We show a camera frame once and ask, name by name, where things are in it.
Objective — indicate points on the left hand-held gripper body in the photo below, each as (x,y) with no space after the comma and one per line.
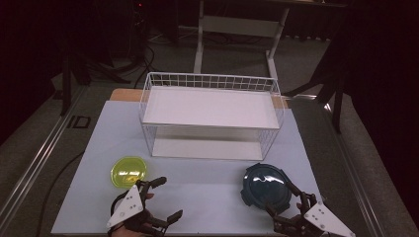
(126,207)

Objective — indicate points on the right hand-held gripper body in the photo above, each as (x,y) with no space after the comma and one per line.
(324,220)

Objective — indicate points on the yellow-green round plastic container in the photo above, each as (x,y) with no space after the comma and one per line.
(128,172)

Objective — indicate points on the glass container with dark blue lid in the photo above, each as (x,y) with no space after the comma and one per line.
(265,186)

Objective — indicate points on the person's left hand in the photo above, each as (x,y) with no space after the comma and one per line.
(149,197)

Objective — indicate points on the person's right hand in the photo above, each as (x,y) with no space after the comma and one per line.
(299,207)

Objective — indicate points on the light blue table mat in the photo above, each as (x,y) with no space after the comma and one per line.
(210,194)

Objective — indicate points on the black metal stand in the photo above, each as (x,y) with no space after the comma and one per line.
(67,82)
(336,85)

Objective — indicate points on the metal floor rail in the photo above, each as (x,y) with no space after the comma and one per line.
(39,154)
(352,171)

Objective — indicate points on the white metal table frame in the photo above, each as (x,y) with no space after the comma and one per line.
(240,26)

